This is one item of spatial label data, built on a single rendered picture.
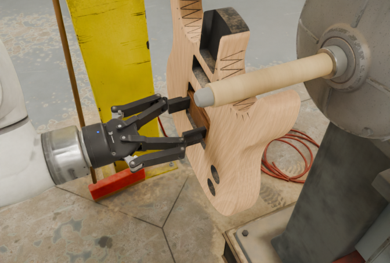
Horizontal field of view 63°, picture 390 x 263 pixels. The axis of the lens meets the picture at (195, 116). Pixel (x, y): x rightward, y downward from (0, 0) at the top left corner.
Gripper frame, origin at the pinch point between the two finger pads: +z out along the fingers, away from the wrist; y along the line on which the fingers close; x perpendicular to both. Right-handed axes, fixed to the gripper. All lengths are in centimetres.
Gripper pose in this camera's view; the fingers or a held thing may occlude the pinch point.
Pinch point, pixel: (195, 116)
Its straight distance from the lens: 60.1
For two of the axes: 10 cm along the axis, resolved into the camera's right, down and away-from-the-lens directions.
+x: 0.8, -6.0, -8.0
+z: 9.2, -2.7, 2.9
